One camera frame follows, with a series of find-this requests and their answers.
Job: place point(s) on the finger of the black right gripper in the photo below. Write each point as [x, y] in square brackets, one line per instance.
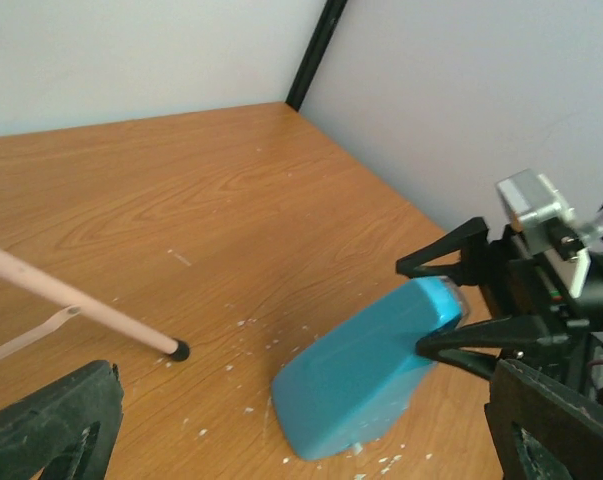
[461, 255]
[478, 347]

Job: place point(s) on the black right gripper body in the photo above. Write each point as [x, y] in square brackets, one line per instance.
[526, 285]

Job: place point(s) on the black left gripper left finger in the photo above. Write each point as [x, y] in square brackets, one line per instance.
[66, 429]

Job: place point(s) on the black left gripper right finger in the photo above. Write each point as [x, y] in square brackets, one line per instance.
[542, 429]

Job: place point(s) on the pink music stand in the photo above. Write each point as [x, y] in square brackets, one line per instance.
[75, 302]

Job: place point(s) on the blue metronome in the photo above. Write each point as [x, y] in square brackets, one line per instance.
[350, 386]

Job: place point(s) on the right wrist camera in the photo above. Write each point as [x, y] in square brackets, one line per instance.
[549, 226]

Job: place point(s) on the black aluminium frame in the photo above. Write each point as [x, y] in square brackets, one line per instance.
[316, 48]

